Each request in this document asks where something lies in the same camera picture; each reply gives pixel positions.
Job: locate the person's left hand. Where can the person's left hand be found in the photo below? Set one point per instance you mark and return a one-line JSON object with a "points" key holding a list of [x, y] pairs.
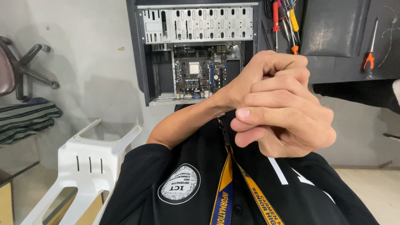
{"points": [[268, 67]]}

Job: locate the person's right hand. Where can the person's right hand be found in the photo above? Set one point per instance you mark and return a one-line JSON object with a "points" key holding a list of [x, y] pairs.
{"points": [[300, 125]]}

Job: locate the person's right fingers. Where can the person's right fingers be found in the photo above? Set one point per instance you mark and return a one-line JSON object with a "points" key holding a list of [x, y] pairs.
{"points": [[265, 117]]}

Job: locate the person's left fingers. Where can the person's left fingers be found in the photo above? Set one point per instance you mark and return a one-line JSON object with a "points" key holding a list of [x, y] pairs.
{"points": [[292, 73]]}

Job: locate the black mat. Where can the black mat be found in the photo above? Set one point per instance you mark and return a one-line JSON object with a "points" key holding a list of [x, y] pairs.
{"points": [[334, 28]]}

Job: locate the black cloth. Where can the black cloth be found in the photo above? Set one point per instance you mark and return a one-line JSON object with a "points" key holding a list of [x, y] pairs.
{"points": [[353, 92]]}

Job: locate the black motherboard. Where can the black motherboard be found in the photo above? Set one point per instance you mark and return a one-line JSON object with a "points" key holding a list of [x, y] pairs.
{"points": [[200, 81]]}

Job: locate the silver processor chip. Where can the silver processor chip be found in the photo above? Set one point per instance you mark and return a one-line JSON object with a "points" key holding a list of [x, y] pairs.
{"points": [[194, 67]]}

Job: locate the open black computer case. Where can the open black computer case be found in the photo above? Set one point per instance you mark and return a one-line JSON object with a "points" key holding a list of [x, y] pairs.
{"points": [[147, 62]]}

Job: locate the black polo shirt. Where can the black polo shirt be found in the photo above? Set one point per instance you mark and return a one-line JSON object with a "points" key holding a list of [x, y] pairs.
{"points": [[156, 193]]}

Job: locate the white plastic chair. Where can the white plastic chair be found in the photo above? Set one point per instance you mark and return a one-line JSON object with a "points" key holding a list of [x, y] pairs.
{"points": [[84, 165]]}

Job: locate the striped cloth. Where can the striped cloth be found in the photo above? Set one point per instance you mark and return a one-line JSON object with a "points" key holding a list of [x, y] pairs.
{"points": [[25, 120]]}

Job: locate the office swivel chair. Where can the office swivel chair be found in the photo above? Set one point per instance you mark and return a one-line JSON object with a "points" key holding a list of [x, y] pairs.
{"points": [[22, 67]]}

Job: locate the wooden table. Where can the wooden table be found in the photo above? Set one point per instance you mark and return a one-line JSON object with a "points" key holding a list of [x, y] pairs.
{"points": [[6, 200]]}

